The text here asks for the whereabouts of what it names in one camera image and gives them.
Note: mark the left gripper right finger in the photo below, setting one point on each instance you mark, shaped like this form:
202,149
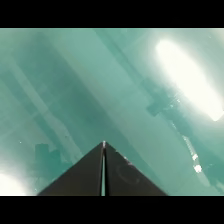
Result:
130,178

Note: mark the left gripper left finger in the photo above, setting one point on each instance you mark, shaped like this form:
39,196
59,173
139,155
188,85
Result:
85,178

